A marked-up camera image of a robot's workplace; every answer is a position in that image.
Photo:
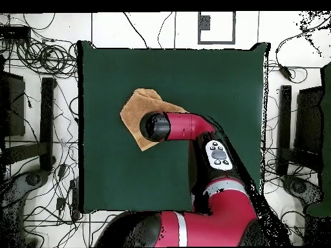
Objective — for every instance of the dark green table cloth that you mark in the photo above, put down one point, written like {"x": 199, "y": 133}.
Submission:
{"x": 207, "y": 90}

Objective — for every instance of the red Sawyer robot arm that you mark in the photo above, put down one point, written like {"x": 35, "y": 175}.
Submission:
{"x": 186, "y": 126}

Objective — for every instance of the green cloth drape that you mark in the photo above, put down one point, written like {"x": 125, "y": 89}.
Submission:
{"x": 326, "y": 129}

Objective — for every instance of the dark box on stand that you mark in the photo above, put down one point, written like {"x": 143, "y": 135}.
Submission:
{"x": 14, "y": 108}
{"x": 309, "y": 121}

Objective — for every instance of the small black power adapter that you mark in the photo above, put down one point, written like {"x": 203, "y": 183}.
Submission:
{"x": 61, "y": 203}

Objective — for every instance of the grey office chair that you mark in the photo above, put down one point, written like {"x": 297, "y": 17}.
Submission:
{"x": 33, "y": 178}
{"x": 298, "y": 186}

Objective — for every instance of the tan terry towel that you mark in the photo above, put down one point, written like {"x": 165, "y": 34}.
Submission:
{"x": 134, "y": 113}

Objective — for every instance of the grey square floor frame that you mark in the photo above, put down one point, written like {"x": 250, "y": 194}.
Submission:
{"x": 204, "y": 22}

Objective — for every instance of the flat black box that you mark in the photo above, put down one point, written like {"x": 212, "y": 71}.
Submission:
{"x": 14, "y": 33}

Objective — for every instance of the black power strip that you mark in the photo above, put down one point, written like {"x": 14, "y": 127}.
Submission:
{"x": 75, "y": 199}

